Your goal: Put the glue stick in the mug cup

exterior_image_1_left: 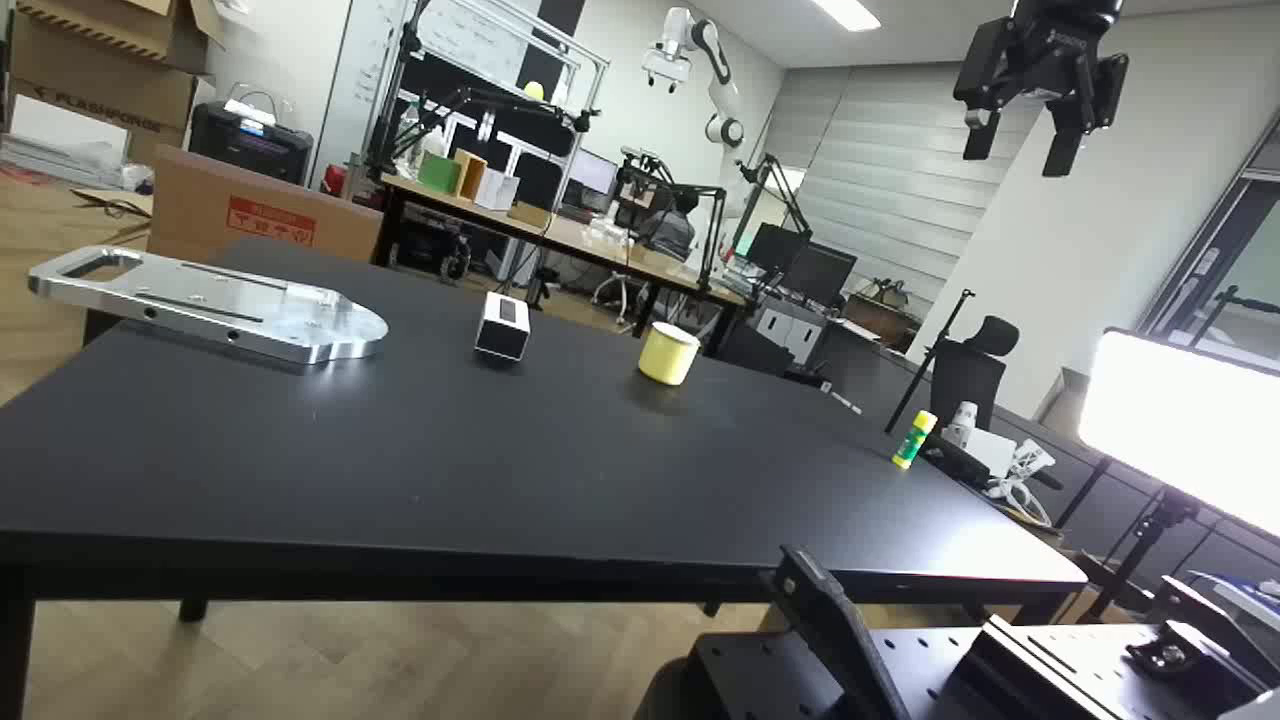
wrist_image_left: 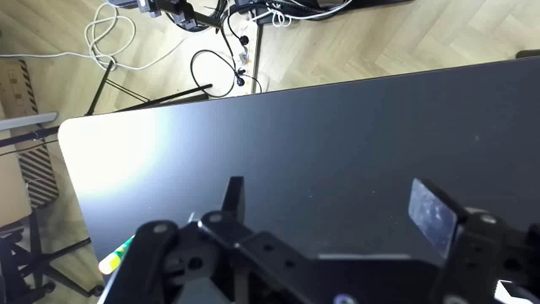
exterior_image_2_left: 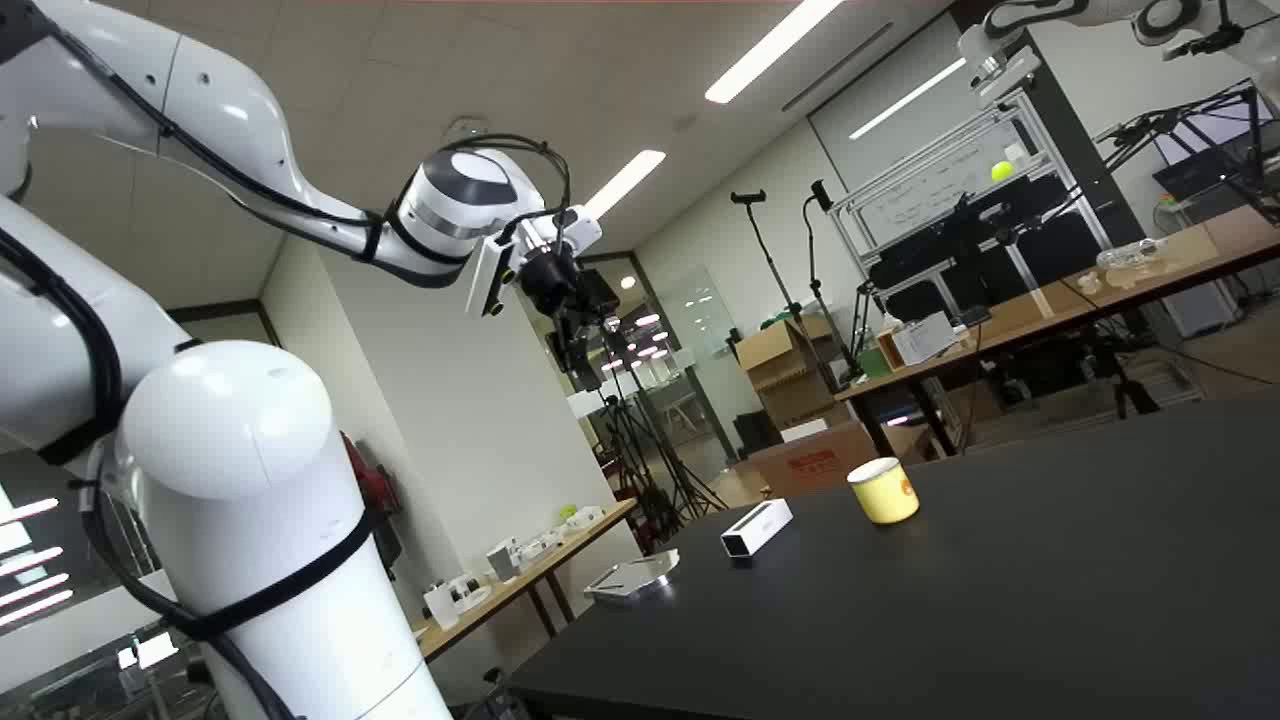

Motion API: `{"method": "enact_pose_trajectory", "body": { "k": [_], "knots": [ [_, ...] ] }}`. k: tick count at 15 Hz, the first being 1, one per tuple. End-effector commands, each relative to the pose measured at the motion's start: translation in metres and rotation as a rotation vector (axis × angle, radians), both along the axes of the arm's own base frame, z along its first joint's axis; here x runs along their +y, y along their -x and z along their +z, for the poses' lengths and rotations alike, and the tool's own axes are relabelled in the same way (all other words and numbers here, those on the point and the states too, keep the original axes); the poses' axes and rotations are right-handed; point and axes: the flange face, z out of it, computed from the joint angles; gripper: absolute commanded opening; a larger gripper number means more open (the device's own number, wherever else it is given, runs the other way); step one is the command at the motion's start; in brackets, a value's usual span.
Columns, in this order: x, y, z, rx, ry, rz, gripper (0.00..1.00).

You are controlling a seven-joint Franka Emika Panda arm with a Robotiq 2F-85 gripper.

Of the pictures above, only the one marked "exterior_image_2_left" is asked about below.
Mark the narrow wooden side table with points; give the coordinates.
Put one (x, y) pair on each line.
(589, 528)

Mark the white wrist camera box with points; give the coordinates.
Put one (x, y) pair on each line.
(489, 277)

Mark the brown cardboard box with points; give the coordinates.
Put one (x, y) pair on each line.
(806, 467)

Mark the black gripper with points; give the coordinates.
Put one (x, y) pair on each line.
(553, 282)

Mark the yellow enamel mug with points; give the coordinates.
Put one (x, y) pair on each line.
(880, 499)

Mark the long ceiling light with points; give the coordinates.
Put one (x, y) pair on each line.
(773, 51)
(907, 97)
(627, 184)

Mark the yellow tennis ball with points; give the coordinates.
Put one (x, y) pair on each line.
(1003, 174)

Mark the black stand with camera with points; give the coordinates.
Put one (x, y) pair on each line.
(809, 235)

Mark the black monitor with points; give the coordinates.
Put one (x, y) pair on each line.
(1060, 244)
(925, 275)

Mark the long wooden desk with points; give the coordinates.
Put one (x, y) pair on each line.
(1053, 300)

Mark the black tripod cluster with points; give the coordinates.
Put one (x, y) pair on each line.
(643, 452)

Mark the white rectangular box device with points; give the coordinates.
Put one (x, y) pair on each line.
(758, 528)

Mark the small white boxes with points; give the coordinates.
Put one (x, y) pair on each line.
(459, 602)

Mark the stacked cardboard boxes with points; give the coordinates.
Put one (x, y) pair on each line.
(780, 365)

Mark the white flat tray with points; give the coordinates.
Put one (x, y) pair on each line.
(627, 583)

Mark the red fire extinguisher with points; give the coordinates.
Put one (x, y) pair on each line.
(373, 485)

